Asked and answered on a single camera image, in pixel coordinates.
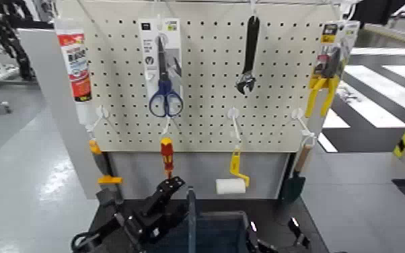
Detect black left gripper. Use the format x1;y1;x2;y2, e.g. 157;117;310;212
124;176;189;246

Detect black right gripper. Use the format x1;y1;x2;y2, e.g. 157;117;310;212
246;217;311;253

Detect dark blue plastic crate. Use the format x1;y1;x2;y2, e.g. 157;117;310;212
145;186;258;253

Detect red yellow screwdriver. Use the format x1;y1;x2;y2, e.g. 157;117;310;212
159;137;175;180

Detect white pegboard hook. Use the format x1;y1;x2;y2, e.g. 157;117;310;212
85;105;111;133
291;108;317;142
161;116;174;136
227;107;242;141

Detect white perforated pegboard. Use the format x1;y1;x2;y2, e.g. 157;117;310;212
57;0;343;153

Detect white red sealant tube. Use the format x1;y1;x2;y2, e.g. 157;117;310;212
54;18;94;125

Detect white scissors packaging card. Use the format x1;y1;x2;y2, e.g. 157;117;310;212
139;17;185;107

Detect black adjustable wrench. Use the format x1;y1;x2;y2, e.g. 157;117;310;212
235;15;261;96

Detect green trowel wooden handle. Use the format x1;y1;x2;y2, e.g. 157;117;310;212
282;143;313;204

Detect yellow handled white paint roller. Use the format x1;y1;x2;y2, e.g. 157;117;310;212
215;147;251;195

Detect blue handled scissors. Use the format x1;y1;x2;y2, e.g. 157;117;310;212
148;36;184;118

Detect yellow handled pliers in package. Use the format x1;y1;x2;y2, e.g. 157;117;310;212
305;20;361;119

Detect black cable chain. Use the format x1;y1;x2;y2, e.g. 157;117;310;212
0;0;54;81

